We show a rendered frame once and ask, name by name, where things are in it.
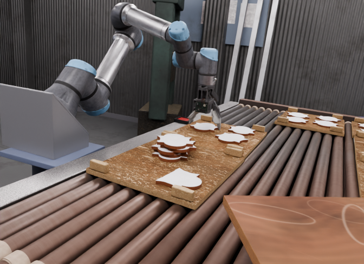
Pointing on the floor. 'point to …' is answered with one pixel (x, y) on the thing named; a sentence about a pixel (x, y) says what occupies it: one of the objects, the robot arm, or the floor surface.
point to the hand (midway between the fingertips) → (205, 126)
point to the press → (162, 68)
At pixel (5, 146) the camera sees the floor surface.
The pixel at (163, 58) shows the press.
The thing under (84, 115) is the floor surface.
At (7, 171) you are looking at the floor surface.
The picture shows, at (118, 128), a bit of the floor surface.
